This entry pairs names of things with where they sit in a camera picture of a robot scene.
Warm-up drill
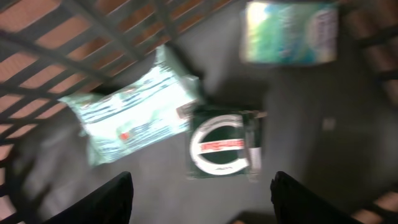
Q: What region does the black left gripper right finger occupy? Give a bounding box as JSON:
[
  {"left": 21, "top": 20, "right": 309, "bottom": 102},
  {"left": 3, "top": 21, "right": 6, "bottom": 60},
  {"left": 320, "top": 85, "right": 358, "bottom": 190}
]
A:
[{"left": 270, "top": 171, "right": 360, "bottom": 224}]

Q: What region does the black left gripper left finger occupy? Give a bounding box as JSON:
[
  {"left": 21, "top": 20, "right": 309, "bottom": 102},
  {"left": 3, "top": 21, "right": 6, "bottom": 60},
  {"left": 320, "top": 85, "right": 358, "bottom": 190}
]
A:
[{"left": 44, "top": 171, "right": 134, "bottom": 224}]

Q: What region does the green Zam-Buk tin box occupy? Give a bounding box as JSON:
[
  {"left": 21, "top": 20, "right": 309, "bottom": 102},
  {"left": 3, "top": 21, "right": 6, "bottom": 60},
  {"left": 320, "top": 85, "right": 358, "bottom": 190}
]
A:
[{"left": 186, "top": 105, "right": 267, "bottom": 179}]

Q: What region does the pale green wet wipes pack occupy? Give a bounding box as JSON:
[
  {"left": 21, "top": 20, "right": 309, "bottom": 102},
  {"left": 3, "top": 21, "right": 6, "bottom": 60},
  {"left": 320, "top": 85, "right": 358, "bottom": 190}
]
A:
[{"left": 60, "top": 45, "right": 203, "bottom": 166}]

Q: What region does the green tissue pack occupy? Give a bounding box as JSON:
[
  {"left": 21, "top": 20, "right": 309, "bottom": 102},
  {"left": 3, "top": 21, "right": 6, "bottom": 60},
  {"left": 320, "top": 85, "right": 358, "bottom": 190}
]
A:
[{"left": 240, "top": 1, "right": 338, "bottom": 66}]

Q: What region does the dark grey mesh basket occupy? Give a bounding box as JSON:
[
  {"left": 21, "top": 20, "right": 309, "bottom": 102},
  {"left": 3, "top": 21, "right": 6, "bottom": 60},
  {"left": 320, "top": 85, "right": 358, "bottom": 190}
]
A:
[{"left": 1, "top": 0, "right": 397, "bottom": 223}]

